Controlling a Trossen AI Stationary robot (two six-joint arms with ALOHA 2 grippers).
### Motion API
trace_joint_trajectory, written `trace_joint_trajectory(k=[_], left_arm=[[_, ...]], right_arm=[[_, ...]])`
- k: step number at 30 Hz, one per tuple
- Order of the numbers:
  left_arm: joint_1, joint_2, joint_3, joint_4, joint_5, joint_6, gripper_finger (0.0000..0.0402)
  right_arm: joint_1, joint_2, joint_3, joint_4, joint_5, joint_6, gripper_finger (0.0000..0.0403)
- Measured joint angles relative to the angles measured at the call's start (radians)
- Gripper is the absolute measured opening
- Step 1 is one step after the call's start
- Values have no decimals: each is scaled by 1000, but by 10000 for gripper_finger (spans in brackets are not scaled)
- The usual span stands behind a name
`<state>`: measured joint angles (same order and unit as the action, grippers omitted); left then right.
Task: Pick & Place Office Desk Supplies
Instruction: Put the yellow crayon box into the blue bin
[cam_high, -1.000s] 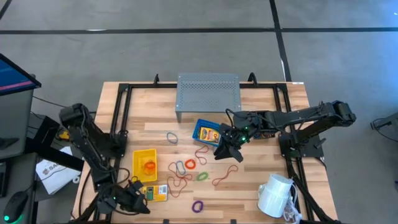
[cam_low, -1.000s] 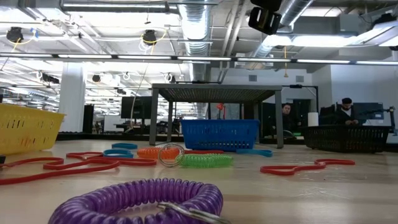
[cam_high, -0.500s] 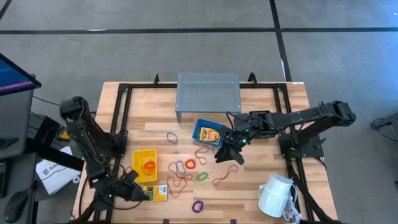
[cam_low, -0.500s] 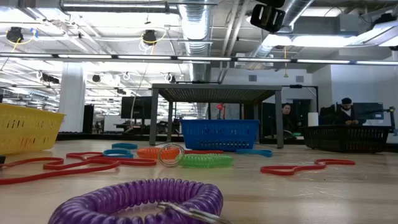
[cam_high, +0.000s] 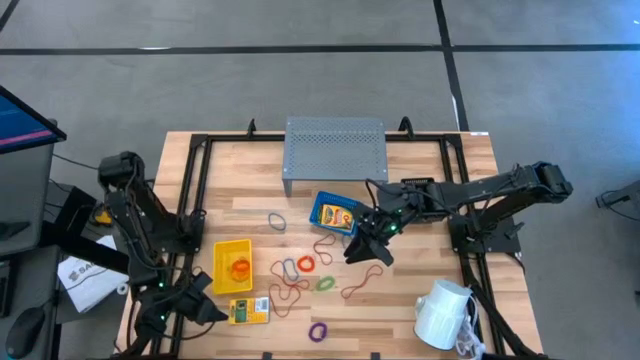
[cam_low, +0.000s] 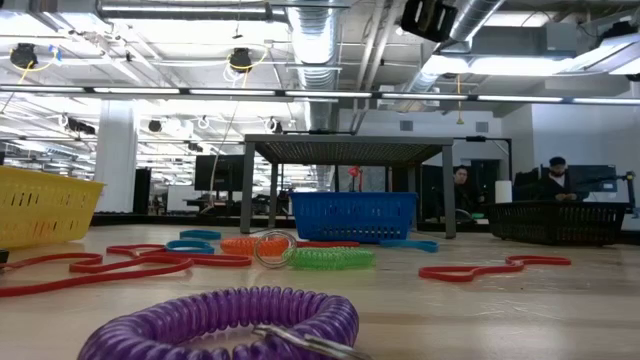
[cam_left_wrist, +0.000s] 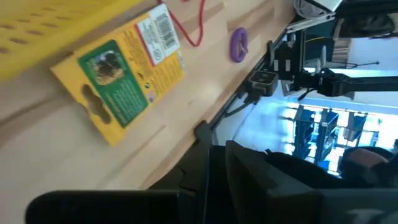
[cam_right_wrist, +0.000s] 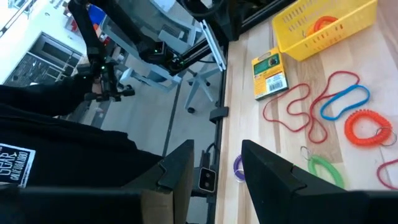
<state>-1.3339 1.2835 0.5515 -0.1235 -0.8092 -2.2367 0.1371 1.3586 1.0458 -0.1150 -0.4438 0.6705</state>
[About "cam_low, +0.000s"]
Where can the red desk lamp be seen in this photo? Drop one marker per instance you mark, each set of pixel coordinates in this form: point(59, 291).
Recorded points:
point(356, 172)

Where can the silver spiral ventilation duct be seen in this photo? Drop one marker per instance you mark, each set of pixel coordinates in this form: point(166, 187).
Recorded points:
point(312, 50)

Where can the blue plastic basket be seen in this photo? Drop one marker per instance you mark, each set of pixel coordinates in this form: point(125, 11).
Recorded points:
point(350, 217)

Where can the blue rubber band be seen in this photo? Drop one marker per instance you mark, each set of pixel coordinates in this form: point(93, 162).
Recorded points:
point(186, 235)
point(425, 246)
point(172, 246)

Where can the yellow plastic basket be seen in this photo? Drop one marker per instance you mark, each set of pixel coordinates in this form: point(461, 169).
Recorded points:
point(50, 215)

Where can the ceiling light strip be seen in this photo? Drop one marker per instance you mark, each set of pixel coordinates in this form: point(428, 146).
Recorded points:
point(325, 94)

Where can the black plastic basket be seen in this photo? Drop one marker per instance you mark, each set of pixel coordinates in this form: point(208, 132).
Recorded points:
point(555, 225)

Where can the red rubber band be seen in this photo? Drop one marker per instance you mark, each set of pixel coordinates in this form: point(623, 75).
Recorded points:
point(100, 278)
point(330, 244)
point(225, 260)
point(422, 273)

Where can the white square pillar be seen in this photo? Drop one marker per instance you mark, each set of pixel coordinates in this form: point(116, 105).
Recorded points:
point(115, 160)

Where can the black aluminium table frame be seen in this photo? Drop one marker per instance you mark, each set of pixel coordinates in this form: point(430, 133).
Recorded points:
point(175, 220)

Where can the dark desk monitor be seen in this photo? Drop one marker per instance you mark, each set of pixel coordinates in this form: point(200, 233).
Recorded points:
point(220, 172)

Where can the grey perforated metal riser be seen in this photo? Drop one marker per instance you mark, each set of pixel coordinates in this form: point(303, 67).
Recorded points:
point(350, 142)

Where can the black tall speaker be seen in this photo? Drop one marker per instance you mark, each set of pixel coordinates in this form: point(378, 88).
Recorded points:
point(142, 190)

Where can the white paper roll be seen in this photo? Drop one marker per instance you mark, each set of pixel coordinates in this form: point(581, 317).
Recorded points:
point(503, 191)

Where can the silver slanted ventilation duct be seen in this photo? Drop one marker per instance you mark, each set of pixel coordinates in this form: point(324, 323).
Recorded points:
point(480, 15)

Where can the person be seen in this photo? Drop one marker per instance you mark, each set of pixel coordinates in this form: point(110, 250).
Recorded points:
point(462, 190)
point(557, 182)

